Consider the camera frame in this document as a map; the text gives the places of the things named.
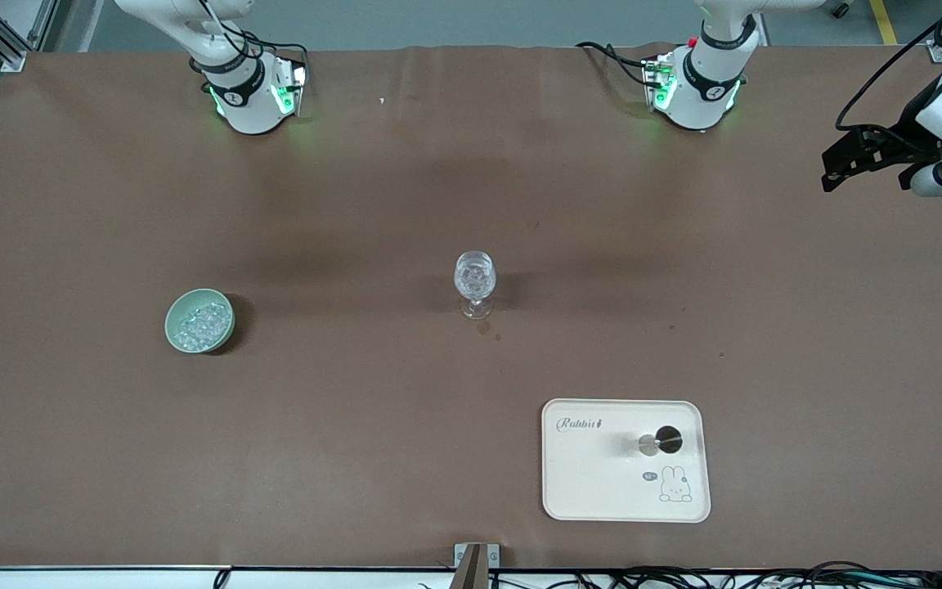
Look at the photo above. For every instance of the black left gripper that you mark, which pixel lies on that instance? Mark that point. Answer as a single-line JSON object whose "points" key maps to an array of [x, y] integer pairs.
{"points": [[911, 128]]}

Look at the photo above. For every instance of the steel double jigger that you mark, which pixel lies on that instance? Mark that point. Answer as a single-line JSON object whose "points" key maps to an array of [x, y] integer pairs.
{"points": [[649, 444]]}

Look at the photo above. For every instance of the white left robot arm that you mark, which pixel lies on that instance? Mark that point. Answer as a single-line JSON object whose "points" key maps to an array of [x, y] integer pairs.
{"points": [[708, 82]]}

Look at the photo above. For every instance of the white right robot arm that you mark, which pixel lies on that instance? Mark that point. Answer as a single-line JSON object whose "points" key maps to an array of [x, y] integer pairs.
{"points": [[242, 90]]}

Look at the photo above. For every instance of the heap of clear ice cubes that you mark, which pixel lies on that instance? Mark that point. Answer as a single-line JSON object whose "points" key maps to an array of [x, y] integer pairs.
{"points": [[201, 327]]}

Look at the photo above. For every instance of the clear stemmed wine glass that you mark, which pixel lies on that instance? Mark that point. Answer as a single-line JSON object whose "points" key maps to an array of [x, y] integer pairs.
{"points": [[475, 278]]}

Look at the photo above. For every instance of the black caster wheel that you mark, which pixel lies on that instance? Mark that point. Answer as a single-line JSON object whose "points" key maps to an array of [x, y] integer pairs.
{"points": [[839, 8]]}

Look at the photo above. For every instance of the pale green ceramic bowl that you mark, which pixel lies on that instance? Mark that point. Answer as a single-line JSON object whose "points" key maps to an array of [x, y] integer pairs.
{"points": [[222, 335]]}

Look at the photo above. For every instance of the brown table mat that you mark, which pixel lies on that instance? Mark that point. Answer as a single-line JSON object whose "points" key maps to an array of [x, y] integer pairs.
{"points": [[275, 450]]}

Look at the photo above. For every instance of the cream tray with rabbit print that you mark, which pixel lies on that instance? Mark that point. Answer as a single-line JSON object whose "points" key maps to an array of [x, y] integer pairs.
{"points": [[594, 474]]}

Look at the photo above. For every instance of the grey metal bracket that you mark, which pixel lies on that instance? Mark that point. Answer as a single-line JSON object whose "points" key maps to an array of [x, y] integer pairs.
{"points": [[477, 564]]}

